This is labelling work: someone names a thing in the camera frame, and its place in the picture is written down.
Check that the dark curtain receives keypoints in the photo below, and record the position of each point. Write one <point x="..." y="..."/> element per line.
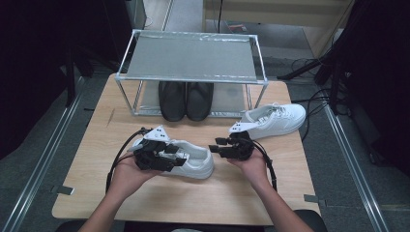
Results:
<point x="380" y="64"/>
<point x="32" y="64"/>

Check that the person's right hand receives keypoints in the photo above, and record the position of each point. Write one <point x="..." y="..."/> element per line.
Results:
<point x="256" y="170"/>

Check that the metal shoe rack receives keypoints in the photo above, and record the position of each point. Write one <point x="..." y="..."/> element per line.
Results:
<point x="193" y="58"/>

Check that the wooden cabinet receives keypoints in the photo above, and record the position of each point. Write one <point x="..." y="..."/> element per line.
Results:
<point x="257" y="13"/>

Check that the grey tape piece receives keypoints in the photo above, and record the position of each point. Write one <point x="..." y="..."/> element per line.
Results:
<point x="314" y="199"/>
<point x="63" y="190"/>

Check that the person's left hand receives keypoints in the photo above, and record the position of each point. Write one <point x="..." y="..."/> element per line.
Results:
<point x="125" y="179"/>

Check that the metal floor rail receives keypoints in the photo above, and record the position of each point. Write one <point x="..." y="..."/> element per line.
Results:
<point x="167" y="16"/>
<point x="358" y="177"/>
<point x="37" y="175"/>

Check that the black slipper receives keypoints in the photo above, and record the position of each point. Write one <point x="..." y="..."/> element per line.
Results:
<point x="171" y="103"/>
<point x="199" y="103"/>

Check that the grey cabinet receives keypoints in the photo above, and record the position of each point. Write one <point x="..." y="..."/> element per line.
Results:
<point x="137" y="13"/>

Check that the black metal stand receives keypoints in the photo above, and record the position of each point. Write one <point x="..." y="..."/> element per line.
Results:
<point x="335" y="87"/>
<point x="70" y="80"/>

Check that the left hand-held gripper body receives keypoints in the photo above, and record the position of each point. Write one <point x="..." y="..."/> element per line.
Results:
<point x="151" y="159"/>

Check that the small red item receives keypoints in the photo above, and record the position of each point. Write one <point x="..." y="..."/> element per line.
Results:
<point x="238" y="28"/>

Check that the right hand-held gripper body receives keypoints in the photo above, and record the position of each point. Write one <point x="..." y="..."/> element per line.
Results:
<point x="241" y="146"/>

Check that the white sneaker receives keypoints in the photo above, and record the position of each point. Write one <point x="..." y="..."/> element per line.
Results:
<point x="198" y="164"/>
<point x="277" y="121"/>

